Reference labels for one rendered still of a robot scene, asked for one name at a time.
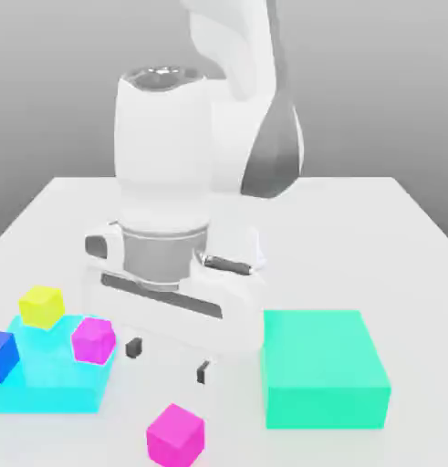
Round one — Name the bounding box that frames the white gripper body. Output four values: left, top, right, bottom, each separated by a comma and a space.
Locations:
80, 260, 266, 361

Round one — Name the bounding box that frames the small magenta cube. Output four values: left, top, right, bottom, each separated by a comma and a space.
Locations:
145, 402, 206, 467
70, 317, 118, 367

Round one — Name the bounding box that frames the small yellow cube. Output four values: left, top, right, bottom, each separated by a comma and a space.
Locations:
17, 285, 67, 331

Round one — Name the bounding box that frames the small blue cube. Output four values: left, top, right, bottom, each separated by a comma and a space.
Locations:
0, 330, 21, 385

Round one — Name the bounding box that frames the large cyan box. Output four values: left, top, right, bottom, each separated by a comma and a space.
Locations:
0, 314, 119, 415

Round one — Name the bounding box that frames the large green box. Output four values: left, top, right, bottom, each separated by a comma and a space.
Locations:
259, 308, 392, 431

